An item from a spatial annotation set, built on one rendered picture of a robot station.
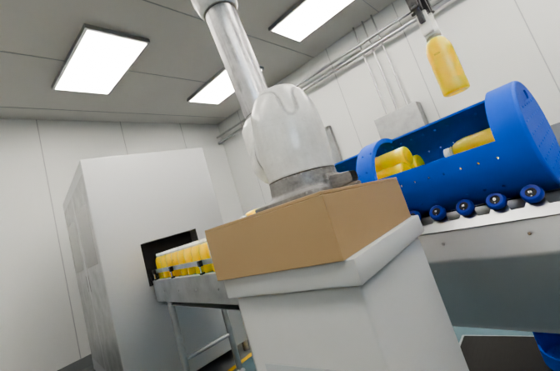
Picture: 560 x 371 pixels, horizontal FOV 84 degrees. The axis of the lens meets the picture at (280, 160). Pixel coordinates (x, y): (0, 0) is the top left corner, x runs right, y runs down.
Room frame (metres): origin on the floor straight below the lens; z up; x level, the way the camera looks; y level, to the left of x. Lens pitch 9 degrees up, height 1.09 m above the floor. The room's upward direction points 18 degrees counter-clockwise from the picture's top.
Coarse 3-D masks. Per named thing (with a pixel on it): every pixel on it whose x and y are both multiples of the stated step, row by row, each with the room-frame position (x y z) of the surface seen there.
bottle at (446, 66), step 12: (432, 36) 0.83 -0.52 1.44; (432, 48) 0.83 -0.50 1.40; (444, 48) 0.81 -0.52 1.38; (432, 60) 0.84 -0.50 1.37; (444, 60) 0.82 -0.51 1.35; (456, 60) 0.82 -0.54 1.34; (444, 72) 0.82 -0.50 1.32; (456, 72) 0.81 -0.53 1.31; (444, 84) 0.84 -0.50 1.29; (456, 84) 0.82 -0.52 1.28; (468, 84) 0.82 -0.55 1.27; (444, 96) 0.86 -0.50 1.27
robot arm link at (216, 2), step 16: (192, 0) 0.88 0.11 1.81; (208, 0) 0.84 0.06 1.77; (224, 0) 0.85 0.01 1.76; (208, 16) 0.87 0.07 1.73; (224, 16) 0.85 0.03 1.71; (224, 32) 0.85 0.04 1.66; (240, 32) 0.86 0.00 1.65; (224, 48) 0.86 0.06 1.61; (240, 48) 0.85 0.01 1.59; (224, 64) 0.88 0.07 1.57; (240, 64) 0.85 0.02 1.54; (256, 64) 0.87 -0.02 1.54; (240, 80) 0.85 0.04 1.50; (256, 80) 0.85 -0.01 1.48; (240, 96) 0.86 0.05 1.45; (256, 96) 0.85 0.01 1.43; (256, 160) 0.81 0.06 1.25
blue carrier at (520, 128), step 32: (512, 96) 0.71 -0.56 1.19; (448, 128) 1.01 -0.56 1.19; (480, 128) 0.97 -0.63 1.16; (512, 128) 0.70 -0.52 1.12; (544, 128) 0.80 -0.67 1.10; (352, 160) 1.27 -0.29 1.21; (448, 160) 0.82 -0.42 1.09; (480, 160) 0.77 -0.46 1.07; (512, 160) 0.73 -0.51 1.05; (544, 160) 0.70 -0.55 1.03; (416, 192) 0.91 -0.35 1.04; (448, 192) 0.86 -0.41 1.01; (480, 192) 0.82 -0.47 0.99; (512, 192) 0.80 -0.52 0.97
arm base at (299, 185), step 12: (324, 168) 0.64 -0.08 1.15; (288, 180) 0.63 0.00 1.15; (300, 180) 0.62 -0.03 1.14; (312, 180) 0.62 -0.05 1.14; (324, 180) 0.63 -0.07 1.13; (336, 180) 0.62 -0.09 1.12; (348, 180) 0.60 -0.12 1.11; (276, 192) 0.65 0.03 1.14; (288, 192) 0.63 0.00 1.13; (300, 192) 0.60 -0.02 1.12; (312, 192) 0.58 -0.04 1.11; (264, 204) 0.68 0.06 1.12; (276, 204) 0.65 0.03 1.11
